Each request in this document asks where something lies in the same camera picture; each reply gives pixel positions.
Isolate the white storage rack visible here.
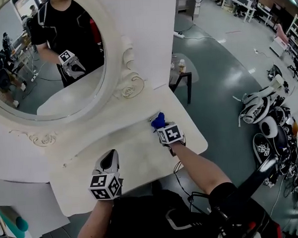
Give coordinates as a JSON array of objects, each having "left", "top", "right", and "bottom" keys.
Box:
[{"left": 284, "top": 13, "right": 298, "bottom": 58}]

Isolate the teal rolled mat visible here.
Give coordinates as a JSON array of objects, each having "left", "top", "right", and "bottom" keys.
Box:
[{"left": 0, "top": 204, "right": 30, "bottom": 238}]

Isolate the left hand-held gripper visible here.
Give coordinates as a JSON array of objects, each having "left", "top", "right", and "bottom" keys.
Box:
[{"left": 86, "top": 149, "right": 125, "bottom": 202}]

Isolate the person's left forearm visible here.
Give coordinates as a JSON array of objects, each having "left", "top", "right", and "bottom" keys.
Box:
[{"left": 73, "top": 198, "right": 116, "bottom": 238}]

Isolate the pink chair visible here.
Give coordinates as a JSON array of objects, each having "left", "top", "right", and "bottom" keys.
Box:
[{"left": 275, "top": 23, "right": 290, "bottom": 45}]

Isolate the blue cloth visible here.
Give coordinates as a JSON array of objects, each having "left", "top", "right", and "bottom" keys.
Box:
[{"left": 150, "top": 112, "right": 168, "bottom": 131}]

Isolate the pile of white black devices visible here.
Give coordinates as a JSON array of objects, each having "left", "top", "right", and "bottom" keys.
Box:
[{"left": 232, "top": 73, "right": 298, "bottom": 187}]

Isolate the row of white office desks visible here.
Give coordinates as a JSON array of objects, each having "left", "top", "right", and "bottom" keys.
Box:
[{"left": 207, "top": 0, "right": 274, "bottom": 31}]

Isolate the white ornate vanity table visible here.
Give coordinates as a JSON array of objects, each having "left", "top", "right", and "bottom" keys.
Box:
[{"left": 44, "top": 82, "right": 212, "bottom": 218}]

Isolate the person's right forearm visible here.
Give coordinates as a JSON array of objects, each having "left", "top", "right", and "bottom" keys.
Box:
[{"left": 169, "top": 139, "right": 234, "bottom": 197}]

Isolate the white ornate oval mirror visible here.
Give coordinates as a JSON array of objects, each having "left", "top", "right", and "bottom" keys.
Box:
[{"left": 0, "top": 0, "right": 173, "bottom": 184}]

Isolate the plastic bottle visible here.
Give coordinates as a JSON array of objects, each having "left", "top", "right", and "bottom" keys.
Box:
[{"left": 178, "top": 59, "right": 188, "bottom": 75}]

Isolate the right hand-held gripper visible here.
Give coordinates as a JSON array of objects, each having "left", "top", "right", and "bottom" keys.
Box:
[{"left": 156, "top": 123, "right": 188, "bottom": 158}]

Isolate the white shelf cabinet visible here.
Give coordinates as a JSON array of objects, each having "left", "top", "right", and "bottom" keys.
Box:
[{"left": 0, "top": 173, "right": 72, "bottom": 238}]

